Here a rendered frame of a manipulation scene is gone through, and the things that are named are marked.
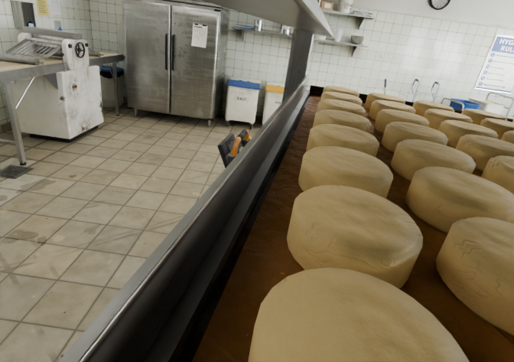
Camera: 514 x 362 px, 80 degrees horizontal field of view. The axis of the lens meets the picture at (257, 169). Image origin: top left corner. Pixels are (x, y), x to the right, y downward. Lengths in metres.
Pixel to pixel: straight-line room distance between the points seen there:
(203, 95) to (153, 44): 1.02
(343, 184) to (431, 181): 0.05
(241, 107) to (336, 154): 5.01
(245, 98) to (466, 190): 4.99
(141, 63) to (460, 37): 5.16
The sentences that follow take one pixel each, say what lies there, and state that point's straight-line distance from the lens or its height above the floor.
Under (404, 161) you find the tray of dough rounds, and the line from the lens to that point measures 0.23.
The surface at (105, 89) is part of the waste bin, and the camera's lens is 5.97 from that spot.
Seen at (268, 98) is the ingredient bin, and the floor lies 0.58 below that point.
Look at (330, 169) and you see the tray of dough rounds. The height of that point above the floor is 1.51.
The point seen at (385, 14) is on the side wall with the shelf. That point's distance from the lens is 5.93.
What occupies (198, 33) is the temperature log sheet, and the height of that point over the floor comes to 1.42.
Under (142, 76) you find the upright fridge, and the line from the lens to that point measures 5.23.
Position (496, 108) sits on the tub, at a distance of 6.20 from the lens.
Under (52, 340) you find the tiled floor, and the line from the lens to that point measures 2.08.
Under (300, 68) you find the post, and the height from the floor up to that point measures 1.53.
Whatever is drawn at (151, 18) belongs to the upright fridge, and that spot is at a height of 1.52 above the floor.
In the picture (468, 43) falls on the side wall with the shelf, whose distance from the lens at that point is 6.49.
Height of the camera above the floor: 1.57
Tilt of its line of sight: 24 degrees down
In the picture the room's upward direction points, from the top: 8 degrees clockwise
